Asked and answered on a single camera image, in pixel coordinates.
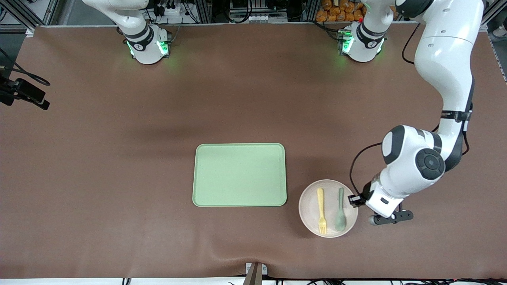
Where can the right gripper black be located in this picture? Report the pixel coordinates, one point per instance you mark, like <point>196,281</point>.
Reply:
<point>8,93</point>

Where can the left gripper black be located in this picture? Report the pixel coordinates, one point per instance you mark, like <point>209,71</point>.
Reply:
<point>365,194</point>

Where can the pale green plastic spoon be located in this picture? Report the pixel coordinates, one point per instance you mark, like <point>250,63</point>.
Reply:
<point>340,221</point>

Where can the yellow plastic fork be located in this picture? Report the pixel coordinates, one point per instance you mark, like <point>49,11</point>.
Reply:
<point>320,202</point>

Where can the beige round plate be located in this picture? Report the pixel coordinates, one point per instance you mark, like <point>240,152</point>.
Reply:
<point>309,209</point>

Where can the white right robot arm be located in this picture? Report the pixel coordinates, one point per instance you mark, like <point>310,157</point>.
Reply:
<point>146,43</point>

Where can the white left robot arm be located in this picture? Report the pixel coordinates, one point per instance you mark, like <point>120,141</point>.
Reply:
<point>443,71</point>

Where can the light green rectangular tray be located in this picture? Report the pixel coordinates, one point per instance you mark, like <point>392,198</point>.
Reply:
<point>239,174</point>

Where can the brown table cover mat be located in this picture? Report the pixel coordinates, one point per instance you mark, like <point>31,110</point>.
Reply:
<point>119,221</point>

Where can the white power strip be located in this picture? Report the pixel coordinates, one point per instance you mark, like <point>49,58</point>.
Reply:
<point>172,11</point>

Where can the orange round items pile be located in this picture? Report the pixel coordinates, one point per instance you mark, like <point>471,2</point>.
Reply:
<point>336,14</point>

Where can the white connector block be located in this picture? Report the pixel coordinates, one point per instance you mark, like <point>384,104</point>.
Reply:
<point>259,18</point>

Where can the grey metal camera bracket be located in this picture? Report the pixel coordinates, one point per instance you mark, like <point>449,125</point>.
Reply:
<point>255,275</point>

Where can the aluminium frame post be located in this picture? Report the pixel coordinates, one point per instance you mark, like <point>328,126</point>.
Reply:
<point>312,10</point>
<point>202,10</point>

